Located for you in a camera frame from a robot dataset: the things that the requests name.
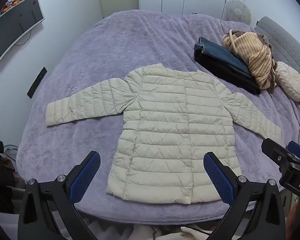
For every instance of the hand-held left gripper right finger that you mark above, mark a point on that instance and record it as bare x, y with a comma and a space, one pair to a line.
218, 177

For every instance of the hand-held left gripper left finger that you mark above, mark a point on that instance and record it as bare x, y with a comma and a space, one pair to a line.
86, 177

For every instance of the cream quilted puffer jacket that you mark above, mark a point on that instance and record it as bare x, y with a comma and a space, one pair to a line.
175, 130

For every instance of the cream round pleated pillow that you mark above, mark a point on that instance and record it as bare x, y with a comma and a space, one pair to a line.
291, 81

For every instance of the brown knit cloth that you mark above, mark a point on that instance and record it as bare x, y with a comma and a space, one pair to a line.
272, 67

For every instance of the folded black pants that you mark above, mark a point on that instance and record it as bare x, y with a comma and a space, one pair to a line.
230, 76

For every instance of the dark bag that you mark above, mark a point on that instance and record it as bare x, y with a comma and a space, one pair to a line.
1, 180

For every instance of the beige striped knit sweater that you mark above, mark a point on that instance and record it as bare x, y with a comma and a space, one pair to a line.
252, 52

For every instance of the folded blue jeans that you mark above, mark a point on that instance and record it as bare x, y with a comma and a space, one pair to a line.
222, 55

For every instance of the grey quilted headboard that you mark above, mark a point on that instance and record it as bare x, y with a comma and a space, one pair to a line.
287, 43

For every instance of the purple fleece blanket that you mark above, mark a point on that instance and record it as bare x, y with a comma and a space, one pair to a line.
120, 47

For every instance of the round white plush cushion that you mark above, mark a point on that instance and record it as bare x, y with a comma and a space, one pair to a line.
238, 11

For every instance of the white-framed curved monitor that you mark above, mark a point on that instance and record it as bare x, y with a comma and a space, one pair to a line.
15, 25

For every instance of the small figurines row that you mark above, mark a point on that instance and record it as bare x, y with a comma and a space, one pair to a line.
15, 2

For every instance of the black wall strip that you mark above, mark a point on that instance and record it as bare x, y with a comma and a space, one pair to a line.
37, 82

